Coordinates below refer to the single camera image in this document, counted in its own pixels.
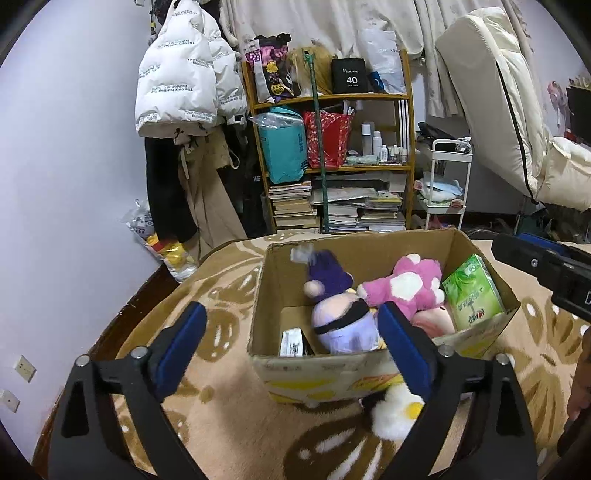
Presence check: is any green pole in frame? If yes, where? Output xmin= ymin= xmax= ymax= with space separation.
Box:
xmin=302 ymin=52 xmax=331 ymax=234

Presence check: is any small white packet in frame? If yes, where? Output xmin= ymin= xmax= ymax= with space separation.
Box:
xmin=278 ymin=328 xmax=311 ymax=357

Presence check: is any yellow and red bag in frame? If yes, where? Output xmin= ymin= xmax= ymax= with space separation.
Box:
xmin=145 ymin=233 xmax=199 ymax=282

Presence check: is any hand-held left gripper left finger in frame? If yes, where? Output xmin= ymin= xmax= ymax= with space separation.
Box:
xmin=48 ymin=302 xmax=208 ymax=480

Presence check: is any purple hat plush doll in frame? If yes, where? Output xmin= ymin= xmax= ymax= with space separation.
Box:
xmin=290 ymin=244 xmax=382 ymax=355

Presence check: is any clear plastic bag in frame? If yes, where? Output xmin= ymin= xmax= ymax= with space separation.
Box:
xmin=358 ymin=28 xmax=407 ymax=95

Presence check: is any row of cosmetic bottles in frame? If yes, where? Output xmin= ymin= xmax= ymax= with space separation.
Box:
xmin=361 ymin=121 xmax=409 ymax=163

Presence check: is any black bag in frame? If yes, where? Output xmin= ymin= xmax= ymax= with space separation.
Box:
xmin=417 ymin=122 xmax=458 ymax=144

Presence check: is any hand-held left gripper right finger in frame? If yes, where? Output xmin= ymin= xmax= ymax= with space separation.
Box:
xmin=378 ymin=302 xmax=539 ymax=480

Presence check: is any beige coat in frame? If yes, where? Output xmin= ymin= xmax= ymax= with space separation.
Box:
xmin=178 ymin=131 xmax=247 ymax=259

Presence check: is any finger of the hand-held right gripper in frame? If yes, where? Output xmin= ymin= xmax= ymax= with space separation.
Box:
xmin=491 ymin=232 xmax=578 ymax=289

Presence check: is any wide stack of books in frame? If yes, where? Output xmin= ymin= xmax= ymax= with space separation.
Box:
xmin=318 ymin=187 xmax=407 ymax=233

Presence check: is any white plastic bag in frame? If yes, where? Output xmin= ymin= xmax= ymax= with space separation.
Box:
xmin=122 ymin=200 xmax=160 ymax=241

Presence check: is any pink desk fan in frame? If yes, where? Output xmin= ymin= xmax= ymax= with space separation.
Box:
xmin=547 ymin=80 xmax=571 ymax=127

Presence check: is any black box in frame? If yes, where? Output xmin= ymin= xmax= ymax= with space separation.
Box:
xmin=331 ymin=58 xmax=369 ymax=94

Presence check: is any white trolley cart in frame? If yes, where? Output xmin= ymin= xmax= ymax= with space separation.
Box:
xmin=418 ymin=138 xmax=474 ymax=232

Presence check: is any pink plush toy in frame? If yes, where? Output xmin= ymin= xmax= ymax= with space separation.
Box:
xmin=356 ymin=254 xmax=446 ymax=321

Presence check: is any narrow stack of books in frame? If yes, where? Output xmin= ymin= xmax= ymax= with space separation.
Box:
xmin=268 ymin=181 xmax=319 ymax=232

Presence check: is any black monitor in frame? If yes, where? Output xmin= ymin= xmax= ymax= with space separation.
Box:
xmin=566 ymin=85 xmax=591 ymax=139

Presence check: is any blue and white cloth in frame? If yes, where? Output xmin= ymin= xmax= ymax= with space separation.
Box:
xmin=416 ymin=178 xmax=462 ymax=204

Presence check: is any pink cylinder pig plush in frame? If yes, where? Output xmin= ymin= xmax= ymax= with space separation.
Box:
xmin=411 ymin=305 xmax=455 ymax=340

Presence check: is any teal bag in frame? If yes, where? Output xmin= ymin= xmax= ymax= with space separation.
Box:
xmin=256 ymin=107 xmax=308 ymax=184

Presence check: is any person's right hand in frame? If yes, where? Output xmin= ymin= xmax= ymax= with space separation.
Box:
xmin=567 ymin=364 xmax=591 ymax=421

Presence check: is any dark hanging garment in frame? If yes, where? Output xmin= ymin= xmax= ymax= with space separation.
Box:
xmin=222 ymin=124 xmax=271 ymax=238

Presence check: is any cream mattress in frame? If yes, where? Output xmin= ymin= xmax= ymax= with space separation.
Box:
xmin=434 ymin=7 xmax=591 ymax=213

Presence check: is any wooden shelf rack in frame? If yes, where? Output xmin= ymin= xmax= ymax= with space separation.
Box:
xmin=241 ymin=48 xmax=416 ymax=234

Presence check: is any green tissue pack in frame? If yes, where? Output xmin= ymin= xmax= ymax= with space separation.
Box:
xmin=441 ymin=254 xmax=506 ymax=332

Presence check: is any printed cardboard box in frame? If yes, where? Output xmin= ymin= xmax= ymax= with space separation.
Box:
xmin=247 ymin=228 xmax=522 ymax=407

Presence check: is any black coat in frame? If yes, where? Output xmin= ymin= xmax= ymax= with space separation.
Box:
xmin=144 ymin=136 xmax=199 ymax=243

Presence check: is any white and yellow plush toy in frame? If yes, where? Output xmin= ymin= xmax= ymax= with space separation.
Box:
xmin=360 ymin=381 xmax=426 ymax=441

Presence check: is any cartoon printed bag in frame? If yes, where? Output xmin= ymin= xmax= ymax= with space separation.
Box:
xmin=245 ymin=33 xmax=294 ymax=103

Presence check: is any white puffer jacket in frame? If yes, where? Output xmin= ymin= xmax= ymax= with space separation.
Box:
xmin=134 ymin=0 xmax=247 ymax=138

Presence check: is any red patterned bag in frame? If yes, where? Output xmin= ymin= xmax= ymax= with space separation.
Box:
xmin=302 ymin=110 xmax=354 ymax=169

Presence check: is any blonde wig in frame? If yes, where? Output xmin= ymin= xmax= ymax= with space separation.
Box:
xmin=288 ymin=46 xmax=334 ymax=95

